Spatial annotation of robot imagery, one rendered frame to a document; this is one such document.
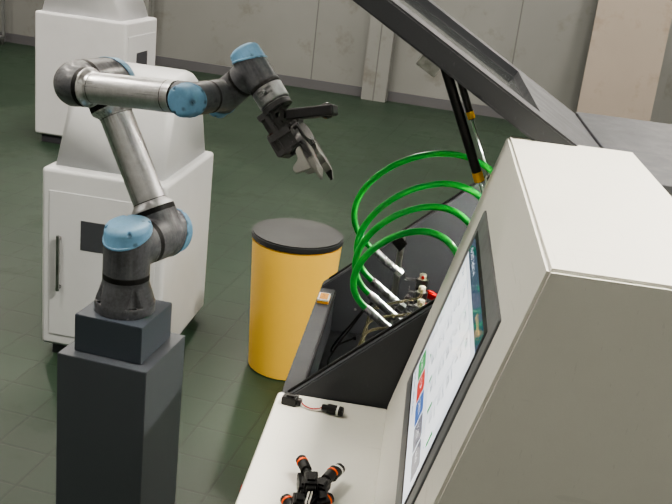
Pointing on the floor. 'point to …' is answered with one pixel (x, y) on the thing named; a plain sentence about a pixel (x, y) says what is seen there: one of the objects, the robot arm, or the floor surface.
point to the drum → (286, 287)
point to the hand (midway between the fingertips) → (327, 173)
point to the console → (561, 340)
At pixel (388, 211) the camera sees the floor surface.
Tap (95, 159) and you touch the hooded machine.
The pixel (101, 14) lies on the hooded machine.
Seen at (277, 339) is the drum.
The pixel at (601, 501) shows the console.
